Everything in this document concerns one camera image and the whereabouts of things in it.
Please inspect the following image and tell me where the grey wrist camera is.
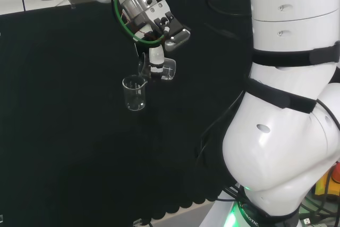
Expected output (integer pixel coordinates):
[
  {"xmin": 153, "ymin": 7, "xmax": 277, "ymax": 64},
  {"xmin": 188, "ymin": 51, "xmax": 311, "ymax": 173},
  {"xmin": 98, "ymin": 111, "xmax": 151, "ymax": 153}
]
[{"xmin": 164, "ymin": 28, "xmax": 191, "ymax": 52}]

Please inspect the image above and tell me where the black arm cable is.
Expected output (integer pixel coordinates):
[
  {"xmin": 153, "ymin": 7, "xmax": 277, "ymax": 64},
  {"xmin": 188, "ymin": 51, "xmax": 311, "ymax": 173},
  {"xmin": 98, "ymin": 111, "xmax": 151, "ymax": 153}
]
[{"xmin": 195, "ymin": 90, "xmax": 247, "ymax": 171}]

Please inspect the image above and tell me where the clear graduated glass beaker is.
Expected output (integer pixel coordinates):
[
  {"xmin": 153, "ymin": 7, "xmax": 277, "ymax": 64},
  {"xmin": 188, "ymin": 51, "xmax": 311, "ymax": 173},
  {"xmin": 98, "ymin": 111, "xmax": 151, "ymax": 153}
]
[{"xmin": 122, "ymin": 75, "xmax": 148, "ymax": 112}]

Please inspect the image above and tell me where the clear glass beaker with spout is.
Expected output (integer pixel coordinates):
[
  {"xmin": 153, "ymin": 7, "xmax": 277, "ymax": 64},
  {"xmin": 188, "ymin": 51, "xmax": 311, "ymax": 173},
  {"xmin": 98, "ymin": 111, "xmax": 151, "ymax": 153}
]
[{"xmin": 137, "ymin": 53, "xmax": 177, "ymax": 81}]

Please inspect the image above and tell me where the yellow stop button box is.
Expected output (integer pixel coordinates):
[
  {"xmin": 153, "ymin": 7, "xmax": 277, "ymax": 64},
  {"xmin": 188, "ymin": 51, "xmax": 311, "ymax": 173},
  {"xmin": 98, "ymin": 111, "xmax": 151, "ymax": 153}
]
[{"xmin": 315, "ymin": 161, "xmax": 340, "ymax": 203}]

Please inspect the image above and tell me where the black bench cloth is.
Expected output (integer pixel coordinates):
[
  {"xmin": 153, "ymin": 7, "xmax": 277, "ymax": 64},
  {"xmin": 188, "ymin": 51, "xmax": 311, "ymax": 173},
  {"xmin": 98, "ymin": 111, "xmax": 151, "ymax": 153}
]
[{"xmin": 0, "ymin": 0, "xmax": 256, "ymax": 225}]

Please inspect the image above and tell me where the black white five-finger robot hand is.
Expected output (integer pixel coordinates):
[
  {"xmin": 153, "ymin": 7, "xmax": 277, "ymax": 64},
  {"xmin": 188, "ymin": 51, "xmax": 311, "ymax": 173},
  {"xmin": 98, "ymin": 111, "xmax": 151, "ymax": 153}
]
[{"xmin": 134, "ymin": 42, "xmax": 165, "ymax": 81}]

